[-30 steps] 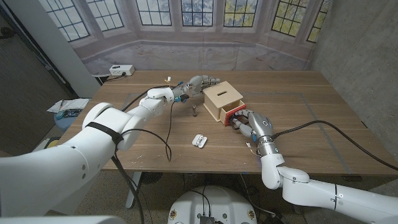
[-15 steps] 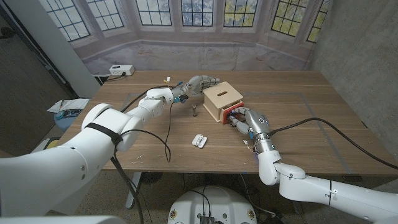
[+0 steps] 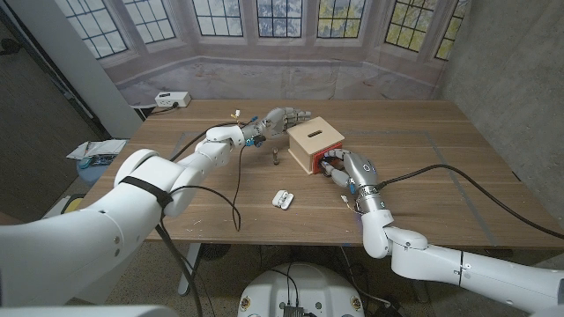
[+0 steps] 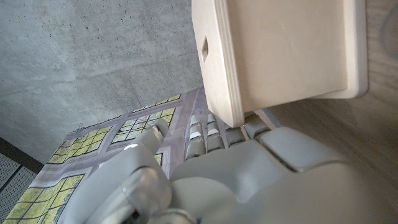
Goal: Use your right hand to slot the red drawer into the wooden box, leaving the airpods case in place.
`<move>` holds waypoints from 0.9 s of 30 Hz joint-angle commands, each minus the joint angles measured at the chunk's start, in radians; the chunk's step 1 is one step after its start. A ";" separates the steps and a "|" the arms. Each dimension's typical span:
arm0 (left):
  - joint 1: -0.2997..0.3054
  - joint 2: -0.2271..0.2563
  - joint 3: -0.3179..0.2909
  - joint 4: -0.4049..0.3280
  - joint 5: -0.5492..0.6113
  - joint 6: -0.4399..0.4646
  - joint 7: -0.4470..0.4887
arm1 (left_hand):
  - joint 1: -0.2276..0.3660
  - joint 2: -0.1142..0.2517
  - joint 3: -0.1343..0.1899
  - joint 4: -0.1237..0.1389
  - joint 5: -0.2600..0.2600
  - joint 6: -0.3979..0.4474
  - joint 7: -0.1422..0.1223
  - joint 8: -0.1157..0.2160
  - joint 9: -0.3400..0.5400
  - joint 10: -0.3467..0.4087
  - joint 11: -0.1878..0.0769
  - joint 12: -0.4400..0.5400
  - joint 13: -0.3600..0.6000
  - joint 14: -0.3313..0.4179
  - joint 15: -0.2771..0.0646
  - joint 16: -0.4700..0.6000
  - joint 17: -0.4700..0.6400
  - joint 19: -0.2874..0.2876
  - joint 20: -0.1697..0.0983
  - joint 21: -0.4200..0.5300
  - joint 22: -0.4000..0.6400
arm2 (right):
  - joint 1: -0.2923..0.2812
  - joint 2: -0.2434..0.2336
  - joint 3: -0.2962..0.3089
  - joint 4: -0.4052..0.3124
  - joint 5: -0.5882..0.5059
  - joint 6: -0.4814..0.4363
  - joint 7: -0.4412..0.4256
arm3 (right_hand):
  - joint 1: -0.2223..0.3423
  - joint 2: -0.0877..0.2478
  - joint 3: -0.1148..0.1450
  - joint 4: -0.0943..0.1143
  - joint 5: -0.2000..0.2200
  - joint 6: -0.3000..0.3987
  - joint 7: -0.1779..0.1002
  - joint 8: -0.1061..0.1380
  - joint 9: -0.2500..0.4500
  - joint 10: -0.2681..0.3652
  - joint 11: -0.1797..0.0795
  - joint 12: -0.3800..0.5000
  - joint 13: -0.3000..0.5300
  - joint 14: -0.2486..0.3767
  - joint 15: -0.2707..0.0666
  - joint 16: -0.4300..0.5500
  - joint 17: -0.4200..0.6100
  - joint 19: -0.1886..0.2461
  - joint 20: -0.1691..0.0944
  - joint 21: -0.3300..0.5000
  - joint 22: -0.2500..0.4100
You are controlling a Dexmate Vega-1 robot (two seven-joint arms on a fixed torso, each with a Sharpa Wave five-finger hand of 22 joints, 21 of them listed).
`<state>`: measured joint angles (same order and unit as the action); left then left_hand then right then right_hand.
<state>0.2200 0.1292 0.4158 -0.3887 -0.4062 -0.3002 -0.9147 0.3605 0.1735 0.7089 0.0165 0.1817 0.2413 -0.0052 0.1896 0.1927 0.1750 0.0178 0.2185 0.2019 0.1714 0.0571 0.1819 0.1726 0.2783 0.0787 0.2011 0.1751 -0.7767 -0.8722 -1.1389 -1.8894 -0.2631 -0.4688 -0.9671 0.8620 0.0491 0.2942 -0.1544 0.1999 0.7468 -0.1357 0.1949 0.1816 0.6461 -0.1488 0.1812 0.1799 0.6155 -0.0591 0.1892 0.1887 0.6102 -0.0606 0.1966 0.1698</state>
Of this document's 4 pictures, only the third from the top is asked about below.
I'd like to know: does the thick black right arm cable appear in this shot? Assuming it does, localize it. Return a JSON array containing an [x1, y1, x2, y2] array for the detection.
[[378, 164, 564, 241]]

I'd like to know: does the white power strip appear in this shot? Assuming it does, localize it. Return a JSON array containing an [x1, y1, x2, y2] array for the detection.
[[154, 91, 192, 109]]

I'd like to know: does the blue round stool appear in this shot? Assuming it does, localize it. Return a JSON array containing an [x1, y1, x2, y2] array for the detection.
[[76, 157, 112, 186]]

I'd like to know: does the thin black left wrist cable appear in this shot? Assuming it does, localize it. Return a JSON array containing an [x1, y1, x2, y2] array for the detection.
[[169, 144, 248, 232]]

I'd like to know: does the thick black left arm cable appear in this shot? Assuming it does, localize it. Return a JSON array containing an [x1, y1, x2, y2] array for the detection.
[[153, 122, 241, 317]]

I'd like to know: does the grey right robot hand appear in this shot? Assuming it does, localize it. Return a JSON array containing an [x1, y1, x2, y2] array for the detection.
[[320, 148, 381, 195]]

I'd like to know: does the printed window backdrop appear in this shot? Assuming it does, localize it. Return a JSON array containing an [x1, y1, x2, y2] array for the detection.
[[52, 0, 471, 107]]

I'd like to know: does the stack of papers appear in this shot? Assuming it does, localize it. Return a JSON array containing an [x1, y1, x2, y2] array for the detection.
[[66, 139, 128, 160]]

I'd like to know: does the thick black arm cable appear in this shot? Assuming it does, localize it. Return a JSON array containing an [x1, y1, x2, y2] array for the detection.
[[378, 164, 564, 241], [153, 122, 241, 317]]

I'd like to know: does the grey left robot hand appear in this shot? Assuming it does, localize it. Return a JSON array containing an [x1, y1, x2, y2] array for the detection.
[[241, 107, 313, 148]]

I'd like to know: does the red drawer with black handle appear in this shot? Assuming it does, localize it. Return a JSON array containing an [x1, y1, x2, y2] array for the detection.
[[311, 141, 345, 176]]

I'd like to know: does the white airpods case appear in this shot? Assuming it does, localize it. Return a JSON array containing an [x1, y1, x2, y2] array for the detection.
[[271, 189, 295, 211]]

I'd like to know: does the wooden box with slot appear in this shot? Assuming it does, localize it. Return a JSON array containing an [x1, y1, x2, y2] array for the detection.
[[286, 115, 345, 175]]

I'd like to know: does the black power strip cord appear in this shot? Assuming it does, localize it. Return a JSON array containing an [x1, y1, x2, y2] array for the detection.
[[148, 102, 180, 117]]

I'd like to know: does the grey table leg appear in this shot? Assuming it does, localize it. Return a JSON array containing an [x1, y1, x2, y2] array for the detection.
[[409, 279, 431, 304], [177, 242, 203, 296]]

